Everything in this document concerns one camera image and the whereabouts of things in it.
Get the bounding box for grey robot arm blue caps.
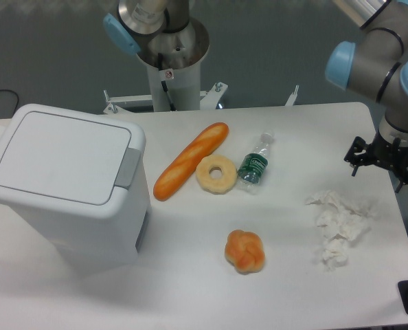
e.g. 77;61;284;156
325;1;408;191

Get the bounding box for pale ring donut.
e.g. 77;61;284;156
195;155;237;194

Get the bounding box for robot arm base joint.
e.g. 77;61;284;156
103;1;190;55

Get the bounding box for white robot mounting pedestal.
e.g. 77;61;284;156
104;14;228;113

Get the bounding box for black cable on floor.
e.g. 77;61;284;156
0;89;21;120

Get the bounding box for white lidded trash can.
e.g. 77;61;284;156
0;104;150;264

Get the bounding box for crumpled white tissue paper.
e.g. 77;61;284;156
305;190;378;272

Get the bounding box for knotted bread roll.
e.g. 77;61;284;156
225;230;266;274

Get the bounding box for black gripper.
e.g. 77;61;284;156
343;132;408;193

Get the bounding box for orange baguette bread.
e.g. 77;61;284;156
152;122;229;201

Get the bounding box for clear bottle green label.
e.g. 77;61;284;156
237;131;274;194

